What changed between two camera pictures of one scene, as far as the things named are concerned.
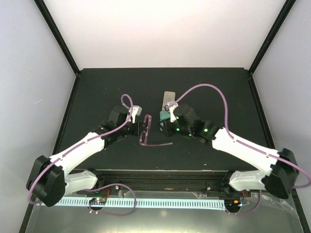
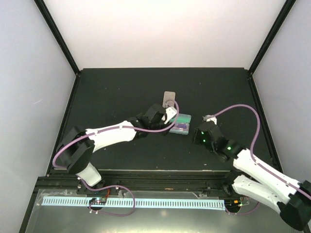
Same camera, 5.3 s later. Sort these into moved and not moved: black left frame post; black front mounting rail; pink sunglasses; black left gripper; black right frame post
Moved: pink sunglasses; black left gripper
Not moved: black front mounting rail; black left frame post; black right frame post
